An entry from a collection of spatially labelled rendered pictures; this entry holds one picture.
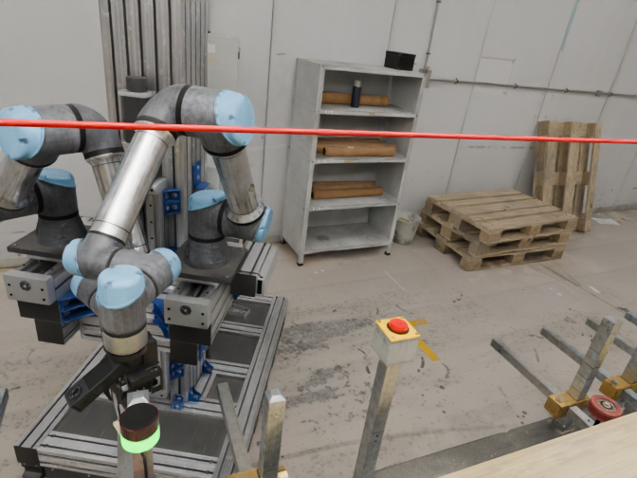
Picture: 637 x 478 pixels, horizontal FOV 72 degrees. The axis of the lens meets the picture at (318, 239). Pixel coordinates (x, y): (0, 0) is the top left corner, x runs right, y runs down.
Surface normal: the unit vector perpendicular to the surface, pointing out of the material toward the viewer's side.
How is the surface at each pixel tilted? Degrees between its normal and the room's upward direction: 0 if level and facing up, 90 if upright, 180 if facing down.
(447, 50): 90
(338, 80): 90
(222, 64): 90
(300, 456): 0
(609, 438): 0
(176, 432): 0
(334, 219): 90
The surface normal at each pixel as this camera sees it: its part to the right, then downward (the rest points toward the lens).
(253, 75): 0.41, 0.44
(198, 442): 0.11, -0.90
